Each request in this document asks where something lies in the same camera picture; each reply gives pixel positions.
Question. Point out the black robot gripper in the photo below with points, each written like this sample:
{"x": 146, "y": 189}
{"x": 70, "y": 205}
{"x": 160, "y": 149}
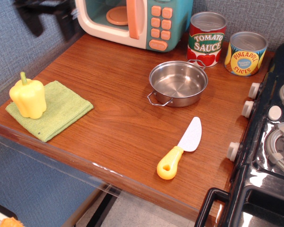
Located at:
{"x": 63, "y": 9}

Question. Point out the small stainless steel pot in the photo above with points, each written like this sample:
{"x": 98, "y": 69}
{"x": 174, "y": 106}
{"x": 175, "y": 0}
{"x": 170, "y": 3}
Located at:
{"x": 177, "y": 83}

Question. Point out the orange microwave turntable plate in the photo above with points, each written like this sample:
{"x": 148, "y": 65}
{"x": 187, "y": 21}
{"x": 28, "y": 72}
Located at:
{"x": 117, "y": 16}

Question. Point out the green folded cloth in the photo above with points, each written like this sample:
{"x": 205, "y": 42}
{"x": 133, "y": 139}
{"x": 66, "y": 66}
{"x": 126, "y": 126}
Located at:
{"x": 64, "y": 107}

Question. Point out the toy microwave teal and cream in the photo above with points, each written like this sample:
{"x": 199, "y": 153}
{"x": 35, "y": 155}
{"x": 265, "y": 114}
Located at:
{"x": 155, "y": 25}

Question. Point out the yellow toy bell pepper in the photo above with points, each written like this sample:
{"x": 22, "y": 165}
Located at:
{"x": 29, "y": 97}

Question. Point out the tomato sauce can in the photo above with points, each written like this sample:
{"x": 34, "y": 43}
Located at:
{"x": 206, "y": 36}

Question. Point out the pineapple slices can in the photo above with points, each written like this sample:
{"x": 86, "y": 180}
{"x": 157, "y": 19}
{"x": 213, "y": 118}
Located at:
{"x": 245, "y": 53}

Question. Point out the orange object at corner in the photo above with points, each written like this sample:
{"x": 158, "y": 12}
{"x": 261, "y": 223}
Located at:
{"x": 11, "y": 222}

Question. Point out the grey stove knob upper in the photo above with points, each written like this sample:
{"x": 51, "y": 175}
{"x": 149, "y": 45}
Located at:
{"x": 253, "y": 91}

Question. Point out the grey stove knob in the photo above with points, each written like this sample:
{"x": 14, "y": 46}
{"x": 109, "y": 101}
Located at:
{"x": 247, "y": 108}
{"x": 232, "y": 151}
{"x": 253, "y": 91}

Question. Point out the grey stove knob middle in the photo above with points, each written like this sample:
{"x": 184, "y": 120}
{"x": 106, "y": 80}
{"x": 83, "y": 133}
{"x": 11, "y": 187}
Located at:
{"x": 247, "y": 108}

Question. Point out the grey stove knob lower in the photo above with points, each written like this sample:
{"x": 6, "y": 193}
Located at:
{"x": 232, "y": 151}

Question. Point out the black toy stove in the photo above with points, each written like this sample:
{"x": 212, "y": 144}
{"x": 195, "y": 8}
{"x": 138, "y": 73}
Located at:
{"x": 256, "y": 196}

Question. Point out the toy knife yellow handle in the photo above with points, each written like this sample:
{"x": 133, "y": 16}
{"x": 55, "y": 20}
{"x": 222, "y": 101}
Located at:
{"x": 168, "y": 166}

